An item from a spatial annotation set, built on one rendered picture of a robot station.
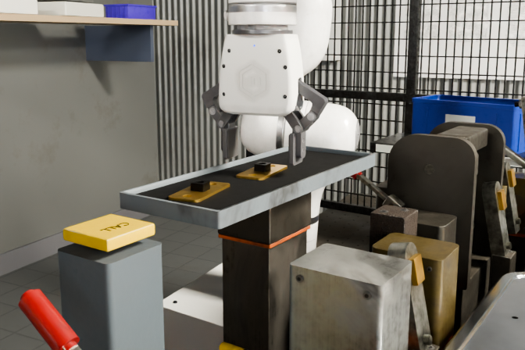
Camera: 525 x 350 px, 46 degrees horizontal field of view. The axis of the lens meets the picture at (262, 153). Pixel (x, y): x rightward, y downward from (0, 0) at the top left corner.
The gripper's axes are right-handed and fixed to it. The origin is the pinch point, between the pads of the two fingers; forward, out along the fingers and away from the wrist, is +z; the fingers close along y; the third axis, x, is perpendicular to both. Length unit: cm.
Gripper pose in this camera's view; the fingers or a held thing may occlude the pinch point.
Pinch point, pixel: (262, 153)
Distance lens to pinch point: 79.3
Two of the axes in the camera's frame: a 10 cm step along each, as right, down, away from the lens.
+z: 0.0, 9.8, 1.8
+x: 4.2, -1.7, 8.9
